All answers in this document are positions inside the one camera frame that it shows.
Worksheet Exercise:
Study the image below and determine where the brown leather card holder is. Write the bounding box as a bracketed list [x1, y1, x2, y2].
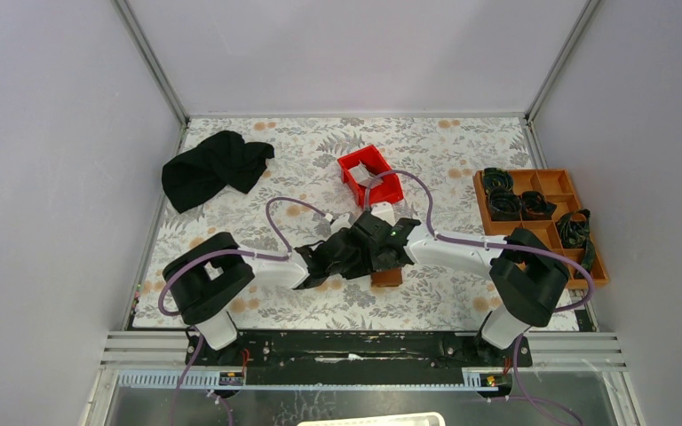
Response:
[370, 268, 403, 288]

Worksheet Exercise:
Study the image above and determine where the stack of credit cards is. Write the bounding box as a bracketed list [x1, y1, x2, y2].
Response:
[349, 163, 383, 189]

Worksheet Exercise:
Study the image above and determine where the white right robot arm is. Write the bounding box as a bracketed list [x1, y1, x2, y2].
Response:
[348, 211, 570, 366]

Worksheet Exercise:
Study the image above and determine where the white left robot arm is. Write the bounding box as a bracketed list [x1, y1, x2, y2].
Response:
[157, 228, 373, 365]

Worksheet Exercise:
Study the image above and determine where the red plastic bin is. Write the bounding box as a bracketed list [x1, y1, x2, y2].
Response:
[337, 146, 404, 208]

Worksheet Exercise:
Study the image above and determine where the floral table mat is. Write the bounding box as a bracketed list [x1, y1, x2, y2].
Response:
[131, 117, 532, 331]

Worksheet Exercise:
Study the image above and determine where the dark rolled tie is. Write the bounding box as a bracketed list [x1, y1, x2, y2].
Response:
[520, 191, 557, 221]
[481, 167, 514, 195]
[488, 190, 522, 221]

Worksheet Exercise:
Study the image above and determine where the black cloth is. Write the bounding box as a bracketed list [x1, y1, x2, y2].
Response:
[162, 130, 274, 213]

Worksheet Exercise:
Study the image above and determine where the orange compartment tray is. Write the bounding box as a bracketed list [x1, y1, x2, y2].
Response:
[473, 169, 584, 263]

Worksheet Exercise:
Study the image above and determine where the dark patterned tie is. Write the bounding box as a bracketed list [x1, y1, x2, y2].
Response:
[555, 209, 597, 279]

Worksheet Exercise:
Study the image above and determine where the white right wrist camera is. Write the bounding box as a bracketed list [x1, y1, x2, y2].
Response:
[370, 201, 396, 226]

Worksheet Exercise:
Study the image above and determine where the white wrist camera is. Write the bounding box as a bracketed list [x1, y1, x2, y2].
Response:
[325, 212, 354, 233]
[370, 201, 396, 226]

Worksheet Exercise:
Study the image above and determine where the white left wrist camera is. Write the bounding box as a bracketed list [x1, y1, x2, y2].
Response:
[325, 212, 354, 233]

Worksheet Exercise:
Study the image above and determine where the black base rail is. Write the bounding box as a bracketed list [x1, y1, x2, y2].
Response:
[186, 330, 533, 386]

